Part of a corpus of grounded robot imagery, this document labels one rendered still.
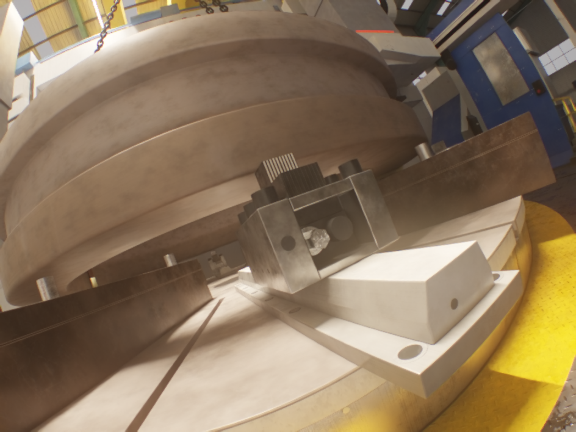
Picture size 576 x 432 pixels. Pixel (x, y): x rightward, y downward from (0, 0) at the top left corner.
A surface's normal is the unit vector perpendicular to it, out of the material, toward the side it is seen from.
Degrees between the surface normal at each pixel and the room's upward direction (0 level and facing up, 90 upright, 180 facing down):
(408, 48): 90
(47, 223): 90
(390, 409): 90
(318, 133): 90
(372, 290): 72
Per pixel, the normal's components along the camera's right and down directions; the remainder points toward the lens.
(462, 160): -0.70, 0.24
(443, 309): 0.29, -0.18
